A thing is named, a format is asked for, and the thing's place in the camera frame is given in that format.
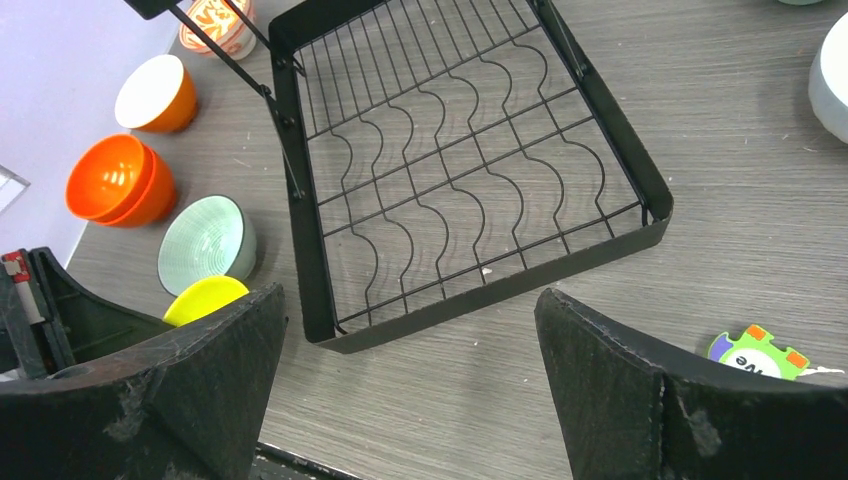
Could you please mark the celadon bowl with flower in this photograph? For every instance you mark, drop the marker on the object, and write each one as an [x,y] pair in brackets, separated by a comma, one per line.
[800,2]

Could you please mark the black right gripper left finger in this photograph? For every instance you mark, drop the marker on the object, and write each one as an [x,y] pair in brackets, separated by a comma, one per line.
[186,404]

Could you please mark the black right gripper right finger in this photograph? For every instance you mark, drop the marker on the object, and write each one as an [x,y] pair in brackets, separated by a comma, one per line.
[631,406]

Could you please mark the white ribbed bowl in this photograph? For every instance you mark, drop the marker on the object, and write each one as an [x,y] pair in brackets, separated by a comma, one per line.
[827,85]

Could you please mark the yellow-green bowl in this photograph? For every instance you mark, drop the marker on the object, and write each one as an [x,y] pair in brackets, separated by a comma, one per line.
[204,297]

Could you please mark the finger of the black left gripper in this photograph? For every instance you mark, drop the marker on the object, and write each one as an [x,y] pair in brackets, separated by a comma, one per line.
[78,326]

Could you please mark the green owl toy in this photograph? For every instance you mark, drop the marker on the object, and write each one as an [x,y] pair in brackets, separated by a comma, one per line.
[754,352]

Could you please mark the white bowl red floral pattern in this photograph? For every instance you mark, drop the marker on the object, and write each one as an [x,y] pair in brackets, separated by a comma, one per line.
[222,25]

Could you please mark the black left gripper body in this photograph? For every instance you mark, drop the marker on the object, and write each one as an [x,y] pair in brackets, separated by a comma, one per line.
[19,314]

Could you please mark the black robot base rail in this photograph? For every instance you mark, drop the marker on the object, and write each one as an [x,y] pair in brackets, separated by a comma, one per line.
[273,463]

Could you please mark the black wire dish rack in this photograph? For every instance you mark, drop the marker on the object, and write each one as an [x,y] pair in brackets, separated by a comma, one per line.
[441,157]

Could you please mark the mint textured bowl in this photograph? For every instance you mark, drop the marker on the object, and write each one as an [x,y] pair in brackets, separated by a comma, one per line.
[212,236]

